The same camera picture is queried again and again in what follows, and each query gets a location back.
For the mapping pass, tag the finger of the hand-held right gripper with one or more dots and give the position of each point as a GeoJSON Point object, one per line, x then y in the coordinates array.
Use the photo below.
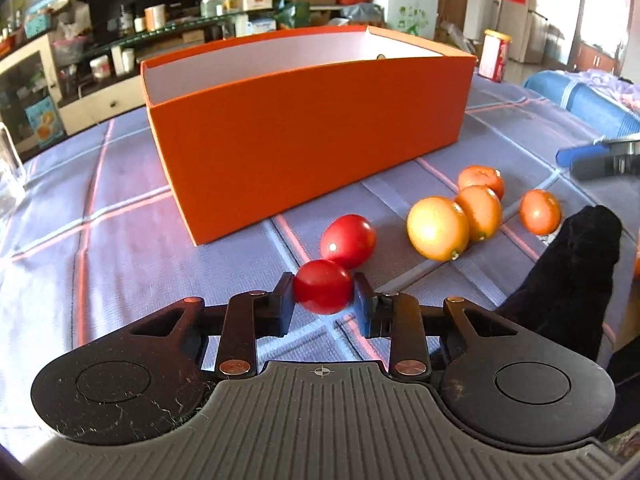
{"type": "Point", "coordinates": [580, 154]}
{"type": "Point", "coordinates": [600, 169]}

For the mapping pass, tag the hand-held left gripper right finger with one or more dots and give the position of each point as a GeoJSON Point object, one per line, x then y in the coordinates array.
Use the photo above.
{"type": "Point", "coordinates": [364, 305]}

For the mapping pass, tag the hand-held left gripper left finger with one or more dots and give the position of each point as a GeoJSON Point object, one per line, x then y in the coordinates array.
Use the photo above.
{"type": "Point", "coordinates": [286, 305]}

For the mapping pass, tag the red tomato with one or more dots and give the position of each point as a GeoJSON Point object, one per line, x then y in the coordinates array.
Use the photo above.
{"type": "Point", "coordinates": [350, 240]}
{"type": "Point", "coordinates": [322, 287]}

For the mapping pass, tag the orange cardboard box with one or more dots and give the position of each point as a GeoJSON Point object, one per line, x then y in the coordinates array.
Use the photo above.
{"type": "Point", "coordinates": [300, 135]}

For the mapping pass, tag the blue quilted bag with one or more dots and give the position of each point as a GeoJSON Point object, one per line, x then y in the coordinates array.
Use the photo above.
{"type": "Point", "coordinates": [585, 100]}

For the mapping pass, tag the small orange mandarin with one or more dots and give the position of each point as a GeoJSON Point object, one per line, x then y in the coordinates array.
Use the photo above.
{"type": "Point", "coordinates": [482, 212]}
{"type": "Point", "coordinates": [480, 177]}
{"type": "Point", "coordinates": [540, 210]}

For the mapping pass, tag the large yellow-orange citrus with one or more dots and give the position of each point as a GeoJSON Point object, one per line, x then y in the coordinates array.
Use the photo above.
{"type": "Point", "coordinates": [437, 227]}

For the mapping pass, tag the black fuzzy cloth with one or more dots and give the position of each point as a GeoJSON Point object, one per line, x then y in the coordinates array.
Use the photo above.
{"type": "Point", "coordinates": [570, 280]}

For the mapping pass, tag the red and white tin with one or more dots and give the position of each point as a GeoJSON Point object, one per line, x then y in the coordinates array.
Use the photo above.
{"type": "Point", "coordinates": [497, 55]}

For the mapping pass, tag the blue plaid tablecloth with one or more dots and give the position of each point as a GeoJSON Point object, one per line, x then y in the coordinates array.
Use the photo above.
{"type": "Point", "coordinates": [150, 240]}

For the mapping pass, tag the tall silver refrigerator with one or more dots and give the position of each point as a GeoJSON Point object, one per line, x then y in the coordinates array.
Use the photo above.
{"type": "Point", "coordinates": [522, 10]}

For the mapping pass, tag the blue and white packet box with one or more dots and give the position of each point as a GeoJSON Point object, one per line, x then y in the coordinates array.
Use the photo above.
{"type": "Point", "coordinates": [262, 26]}

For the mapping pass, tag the green plastic bag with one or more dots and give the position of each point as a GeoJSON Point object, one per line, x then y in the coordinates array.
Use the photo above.
{"type": "Point", "coordinates": [295, 15]}

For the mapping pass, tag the clear glass mug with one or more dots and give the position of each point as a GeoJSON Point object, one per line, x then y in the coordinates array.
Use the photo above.
{"type": "Point", "coordinates": [10, 180]}

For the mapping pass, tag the orange and white can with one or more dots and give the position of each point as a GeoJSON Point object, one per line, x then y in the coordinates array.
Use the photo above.
{"type": "Point", "coordinates": [155, 17]}

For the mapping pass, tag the white glass-door cabinet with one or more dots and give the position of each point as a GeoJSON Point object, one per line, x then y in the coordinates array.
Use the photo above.
{"type": "Point", "coordinates": [30, 85]}

